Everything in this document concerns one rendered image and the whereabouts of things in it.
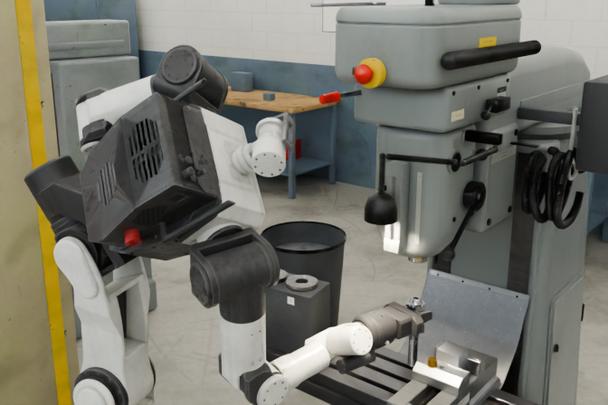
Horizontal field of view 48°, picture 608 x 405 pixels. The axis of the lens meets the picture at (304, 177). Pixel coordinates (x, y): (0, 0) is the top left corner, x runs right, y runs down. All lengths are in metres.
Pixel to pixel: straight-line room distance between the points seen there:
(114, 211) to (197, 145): 0.20
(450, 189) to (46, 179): 0.90
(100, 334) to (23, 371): 1.54
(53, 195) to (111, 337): 0.34
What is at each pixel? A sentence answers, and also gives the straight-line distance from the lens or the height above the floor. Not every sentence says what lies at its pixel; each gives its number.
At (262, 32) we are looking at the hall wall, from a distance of 7.57.
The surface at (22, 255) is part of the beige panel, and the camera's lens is 2.98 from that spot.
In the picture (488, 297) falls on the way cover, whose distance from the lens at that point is 2.08.
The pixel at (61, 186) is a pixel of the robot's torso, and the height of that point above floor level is 1.52.
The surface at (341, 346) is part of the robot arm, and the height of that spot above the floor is 1.14.
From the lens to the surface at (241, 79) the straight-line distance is 7.39.
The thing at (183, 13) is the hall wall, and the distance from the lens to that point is 8.47.
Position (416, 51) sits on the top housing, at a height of 1.81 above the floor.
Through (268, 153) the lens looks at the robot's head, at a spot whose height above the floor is 1.62.
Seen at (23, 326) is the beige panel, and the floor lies 0.59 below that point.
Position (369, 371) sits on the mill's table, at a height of 0.94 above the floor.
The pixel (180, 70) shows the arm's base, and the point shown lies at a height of 1.77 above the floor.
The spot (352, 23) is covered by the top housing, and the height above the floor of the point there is 1.86.
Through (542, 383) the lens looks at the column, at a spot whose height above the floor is 0.80.
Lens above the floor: 1.92
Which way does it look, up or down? 15 degrees down
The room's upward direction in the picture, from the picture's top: straight up
